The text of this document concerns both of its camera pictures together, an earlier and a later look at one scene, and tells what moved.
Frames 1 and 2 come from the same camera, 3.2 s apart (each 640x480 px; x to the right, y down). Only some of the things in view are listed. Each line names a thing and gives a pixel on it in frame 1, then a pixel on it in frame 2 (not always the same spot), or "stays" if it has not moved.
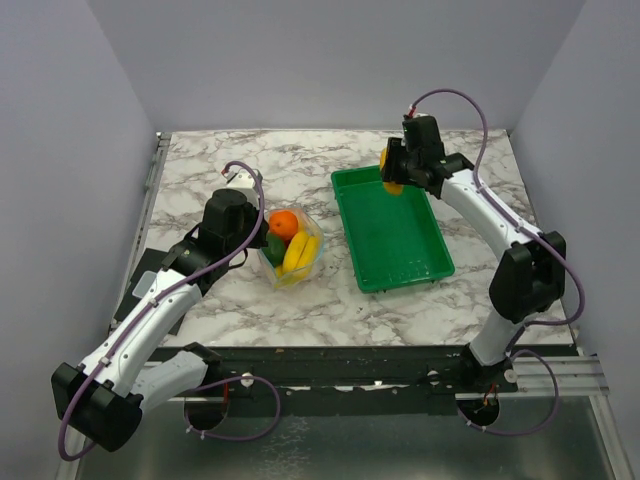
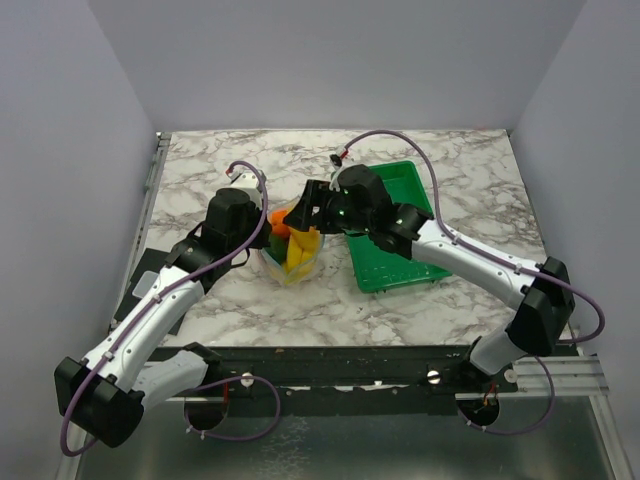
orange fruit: x=283 y=223 stays
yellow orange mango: x=390 y=187 → x=309 y=240
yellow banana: x=302 y=252 stays
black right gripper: x=392 y=170 → x=316 y=195
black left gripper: x=260 y=238 stays
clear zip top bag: x=295 y=244 stays
